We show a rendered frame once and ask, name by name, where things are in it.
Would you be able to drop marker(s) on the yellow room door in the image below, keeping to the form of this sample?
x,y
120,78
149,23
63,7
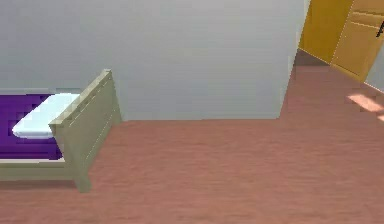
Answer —
x,y
356,43

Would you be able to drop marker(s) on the white pillow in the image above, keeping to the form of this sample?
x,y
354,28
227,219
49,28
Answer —
x,y
43,116

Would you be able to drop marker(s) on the olive wooden bed purple cover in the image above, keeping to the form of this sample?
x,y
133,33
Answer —
x,y
83,133

